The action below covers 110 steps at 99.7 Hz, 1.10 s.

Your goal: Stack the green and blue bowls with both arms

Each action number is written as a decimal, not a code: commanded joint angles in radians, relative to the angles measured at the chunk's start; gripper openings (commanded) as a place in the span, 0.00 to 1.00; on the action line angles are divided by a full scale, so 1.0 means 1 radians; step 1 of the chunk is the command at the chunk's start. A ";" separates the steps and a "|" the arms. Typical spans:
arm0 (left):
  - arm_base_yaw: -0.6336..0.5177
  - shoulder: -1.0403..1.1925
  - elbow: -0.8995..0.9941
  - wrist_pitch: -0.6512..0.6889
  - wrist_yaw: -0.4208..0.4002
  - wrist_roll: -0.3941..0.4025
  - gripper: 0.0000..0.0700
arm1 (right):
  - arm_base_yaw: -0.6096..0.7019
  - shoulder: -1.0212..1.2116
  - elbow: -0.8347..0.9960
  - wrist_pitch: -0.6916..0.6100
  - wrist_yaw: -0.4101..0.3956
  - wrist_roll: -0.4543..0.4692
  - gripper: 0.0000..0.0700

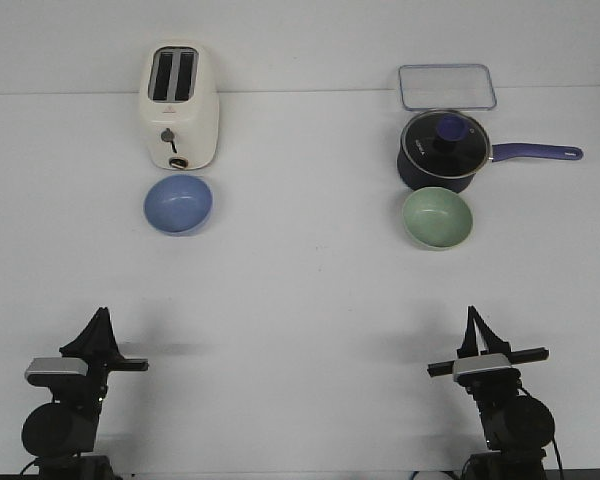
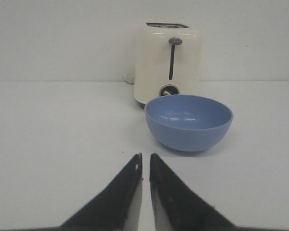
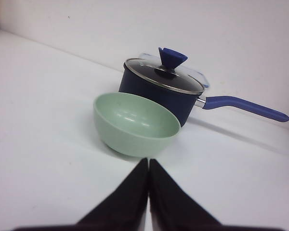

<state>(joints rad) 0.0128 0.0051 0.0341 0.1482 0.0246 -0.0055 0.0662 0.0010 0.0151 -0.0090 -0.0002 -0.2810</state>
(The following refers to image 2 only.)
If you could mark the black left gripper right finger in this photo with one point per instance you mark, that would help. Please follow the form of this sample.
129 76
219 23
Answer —
175 205

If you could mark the blue plastic bowl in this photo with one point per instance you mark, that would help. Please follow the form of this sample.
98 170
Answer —
188 123

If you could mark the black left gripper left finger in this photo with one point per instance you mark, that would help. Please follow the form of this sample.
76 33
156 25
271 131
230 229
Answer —
118 205

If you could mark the cream two-slot toaster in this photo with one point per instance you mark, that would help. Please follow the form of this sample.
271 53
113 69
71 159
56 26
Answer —
167 61

